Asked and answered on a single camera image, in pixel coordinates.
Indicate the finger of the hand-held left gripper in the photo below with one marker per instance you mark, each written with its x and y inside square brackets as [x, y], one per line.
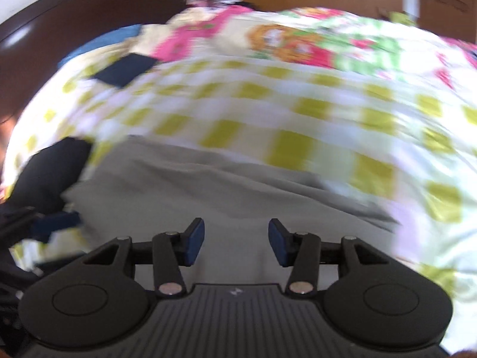
[56, 225]
[59, 261]

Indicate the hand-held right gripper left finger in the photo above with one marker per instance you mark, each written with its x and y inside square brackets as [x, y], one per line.
[195, 242]

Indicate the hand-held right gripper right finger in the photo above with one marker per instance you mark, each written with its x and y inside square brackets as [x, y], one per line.
[278, 242]

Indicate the grey pants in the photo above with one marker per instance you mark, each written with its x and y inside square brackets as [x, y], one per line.
[186, 194]

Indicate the black fabric bundle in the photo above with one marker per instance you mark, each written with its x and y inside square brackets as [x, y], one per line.
[52, 175]

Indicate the dark flat notebook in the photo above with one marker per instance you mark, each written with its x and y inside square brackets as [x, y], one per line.
[123, 70]

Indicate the blue pillow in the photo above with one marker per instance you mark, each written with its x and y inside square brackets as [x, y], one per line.
[100, 43]

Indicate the cartoon printed quilt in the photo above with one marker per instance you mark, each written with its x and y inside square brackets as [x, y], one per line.
[283, 41]

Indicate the dark wooden headboard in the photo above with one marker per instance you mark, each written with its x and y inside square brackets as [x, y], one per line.
[74, 11]

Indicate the white and pink bag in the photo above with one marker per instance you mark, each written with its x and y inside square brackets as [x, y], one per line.
[208, 0]

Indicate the green cloth item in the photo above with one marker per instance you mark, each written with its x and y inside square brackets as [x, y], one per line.
[402, 18]

